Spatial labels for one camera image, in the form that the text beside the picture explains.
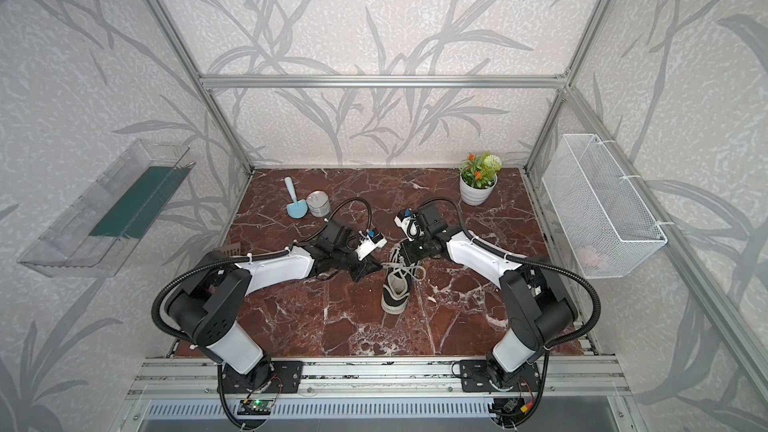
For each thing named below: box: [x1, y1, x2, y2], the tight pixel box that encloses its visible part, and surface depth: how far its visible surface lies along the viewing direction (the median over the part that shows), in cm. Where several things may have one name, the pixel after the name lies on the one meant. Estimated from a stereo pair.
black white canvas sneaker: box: [381, 243, 426, 315], surface depth 86 cm
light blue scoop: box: [284, 176, 309, 219], surface depth 110 cm
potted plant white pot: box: [459, 152, 503, 206], surface depth 102 cm
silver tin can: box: [306, 190, 331, 218], surface depth 107 cm
